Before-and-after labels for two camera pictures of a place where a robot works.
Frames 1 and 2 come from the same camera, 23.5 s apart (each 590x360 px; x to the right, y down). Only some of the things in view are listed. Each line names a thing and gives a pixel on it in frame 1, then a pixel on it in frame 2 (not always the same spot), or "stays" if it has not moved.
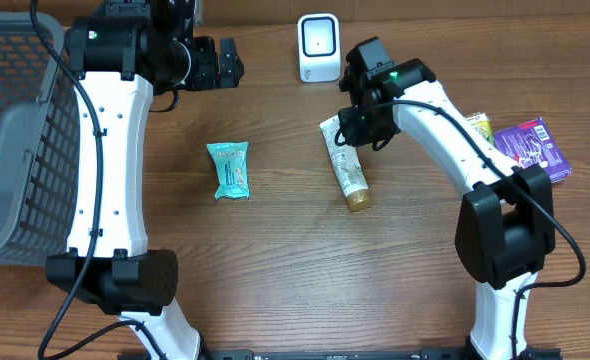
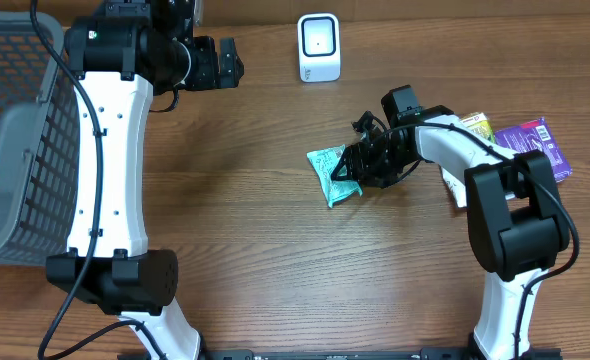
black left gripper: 227,62 stays
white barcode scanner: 320,47 stays
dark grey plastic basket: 26,109 stays
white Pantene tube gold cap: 348,165 → 456,187
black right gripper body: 370,129 → 385,166
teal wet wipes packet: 232,167 → 323,162
